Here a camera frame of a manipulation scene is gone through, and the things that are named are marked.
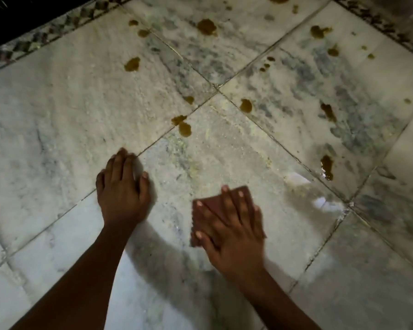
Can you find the person's left hand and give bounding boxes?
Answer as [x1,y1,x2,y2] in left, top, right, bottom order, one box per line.
[96,148,151,231]

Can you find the person's right hand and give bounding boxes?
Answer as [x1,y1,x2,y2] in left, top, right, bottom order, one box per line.
[193,186,267,277]

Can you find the reddish brown cleaning cloth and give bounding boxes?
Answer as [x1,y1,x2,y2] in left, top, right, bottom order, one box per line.
[191,185,267,248]

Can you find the person's right forearm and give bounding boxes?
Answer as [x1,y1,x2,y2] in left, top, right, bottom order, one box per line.
[224,267,323,330]

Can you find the person's left forearm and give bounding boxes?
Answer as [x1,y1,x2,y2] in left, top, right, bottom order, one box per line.
[10,223,135,330]

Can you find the scattered brown liquid spill spots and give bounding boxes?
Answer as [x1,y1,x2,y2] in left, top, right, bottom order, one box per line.
[124,0,413,182]

